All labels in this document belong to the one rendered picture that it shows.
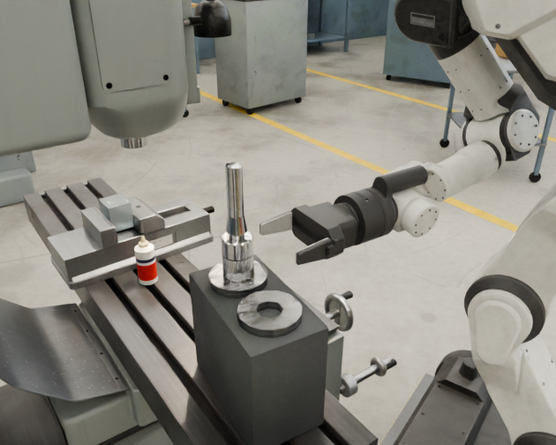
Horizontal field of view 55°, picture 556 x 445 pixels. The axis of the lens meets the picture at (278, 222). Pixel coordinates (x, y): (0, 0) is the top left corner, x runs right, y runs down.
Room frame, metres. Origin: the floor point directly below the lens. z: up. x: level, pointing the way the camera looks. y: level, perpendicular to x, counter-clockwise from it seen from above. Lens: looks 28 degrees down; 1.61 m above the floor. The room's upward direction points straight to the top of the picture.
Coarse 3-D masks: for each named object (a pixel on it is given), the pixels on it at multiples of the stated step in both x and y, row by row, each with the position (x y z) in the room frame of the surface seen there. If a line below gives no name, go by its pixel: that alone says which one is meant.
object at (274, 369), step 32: (256, 256) 0.75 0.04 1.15; (192, 288) 0.68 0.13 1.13; (224, 288) 0.64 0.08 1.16; (256, 288) 0.64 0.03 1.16; (288, 288) 0.66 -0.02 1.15; (224, 320) 0.58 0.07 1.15; (256, 320) 0.56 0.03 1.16; (288, 320) 0.56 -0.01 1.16; (320, 320) 0.58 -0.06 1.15; (224, 352) 0.58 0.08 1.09; (256, 352) 0.51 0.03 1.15; (288, 352) 0.53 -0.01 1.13; (320, 352) 0.56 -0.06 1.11; (224, 384) 0.59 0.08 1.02; (256, 384) 0.51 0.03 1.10; (288, 384) 0.53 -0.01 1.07; (320, 384) 0.56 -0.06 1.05; (256, 416) 0.51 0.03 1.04; (288, 416) 0.53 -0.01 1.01; (320, 416) 0.56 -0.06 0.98
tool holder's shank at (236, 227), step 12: (228, 168) 0.66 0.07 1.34; (240, 168) 0.67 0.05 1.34; (228, 180) 0.67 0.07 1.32; (240, 180) 0.67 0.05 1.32; (228, 192) 0.67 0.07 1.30; (240, 192) 0.67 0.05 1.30; (228, 204) 0.67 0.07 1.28; (240, 204) 0.66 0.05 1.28; (228, 216) 0.67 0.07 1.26; (240, 216) 0.66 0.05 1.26; (228, 228) 0.66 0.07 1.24; (240, 228) 0.66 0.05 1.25
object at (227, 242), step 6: (222, 234) 0.68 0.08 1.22; (228, 234) 0.68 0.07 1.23; (246, 234) 0.68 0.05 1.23; (222, 240) 0.66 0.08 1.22; (228, 240) 0.66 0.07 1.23; (234, 240) 0.66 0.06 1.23; (240, 240) 0.66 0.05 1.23; (246, 240) 0.66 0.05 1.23; (252, 240) 0.67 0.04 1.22; (228, 246) 0.65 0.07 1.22; (234, 246) 0.65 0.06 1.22; (240, 246) 0.65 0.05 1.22; (246, 246) 0.66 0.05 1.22
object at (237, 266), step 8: (224, 248) 0.66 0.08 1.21; (248, 248) 0.66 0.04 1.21; (224, 256) 0.66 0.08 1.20; (232, 256) 0.65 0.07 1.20; (240, 256) 0.65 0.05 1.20; (248, 256) 0.66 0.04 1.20; (224, 264) 0.66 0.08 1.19; (232, 264) 0.65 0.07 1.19; (240, 264) 0.65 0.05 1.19; (248, 264) 0.66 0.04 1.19; (224, 272) 0.66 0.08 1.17; (232, 272) 0.65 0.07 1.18; (240, 272) 0.65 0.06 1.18; (248, 272) 0.66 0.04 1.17; (232, 280) 0.65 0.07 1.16; (240, 280) 0.65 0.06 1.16
